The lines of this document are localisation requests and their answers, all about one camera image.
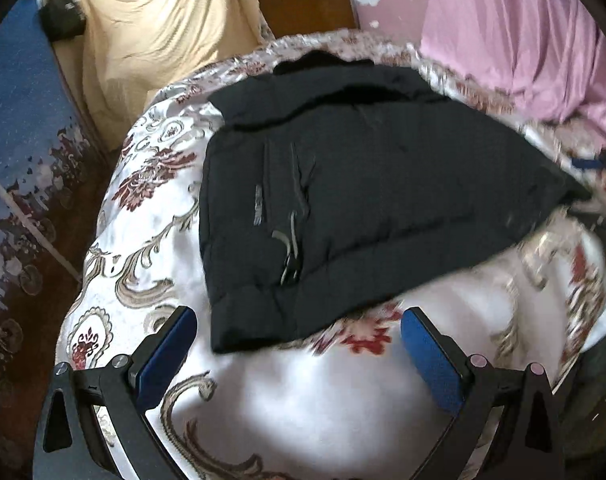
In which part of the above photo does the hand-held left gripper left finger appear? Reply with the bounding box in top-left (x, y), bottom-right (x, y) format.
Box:
top-left (33, 305), bottom-right (198, 480)

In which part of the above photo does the pink curtain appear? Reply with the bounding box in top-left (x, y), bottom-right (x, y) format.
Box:
top-left (418, 0), bottom-right (606, 136)

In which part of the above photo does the black padded jacket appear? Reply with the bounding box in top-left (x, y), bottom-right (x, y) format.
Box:
top-left (198, 51), bottom-right (591, 356)

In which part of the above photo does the blue fabric wardrobe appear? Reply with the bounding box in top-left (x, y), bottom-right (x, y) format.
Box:
top-left (0, 0), bottom-right (114, 461)

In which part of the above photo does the black hanging bag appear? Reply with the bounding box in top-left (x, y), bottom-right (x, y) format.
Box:
top-left (39, 0), bottom-right (86, 42)

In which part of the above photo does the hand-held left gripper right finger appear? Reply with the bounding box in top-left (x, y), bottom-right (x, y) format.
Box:
top-left (400, 306), bottom-right (566, 480)

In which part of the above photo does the floral satin bedspread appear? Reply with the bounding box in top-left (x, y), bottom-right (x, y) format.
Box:
top-left (55, 27), bottom-right (606, 480)

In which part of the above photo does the yellow hanging cloth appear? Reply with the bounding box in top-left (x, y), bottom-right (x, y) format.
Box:
top-left (75, 0), bottom-right (276, 153)

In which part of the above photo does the wooden headboard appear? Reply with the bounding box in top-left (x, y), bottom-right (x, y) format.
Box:
top-left (254, 0), bottom-right (361, 41)

